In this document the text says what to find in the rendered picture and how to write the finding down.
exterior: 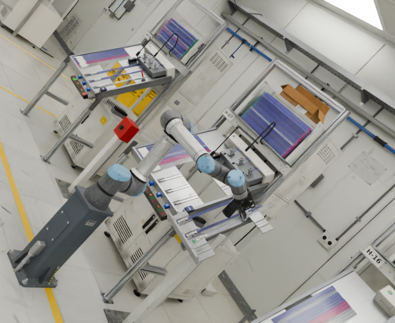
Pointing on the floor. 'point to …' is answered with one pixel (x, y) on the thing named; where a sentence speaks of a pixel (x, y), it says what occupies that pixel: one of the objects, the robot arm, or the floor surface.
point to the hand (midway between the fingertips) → (242, 218)
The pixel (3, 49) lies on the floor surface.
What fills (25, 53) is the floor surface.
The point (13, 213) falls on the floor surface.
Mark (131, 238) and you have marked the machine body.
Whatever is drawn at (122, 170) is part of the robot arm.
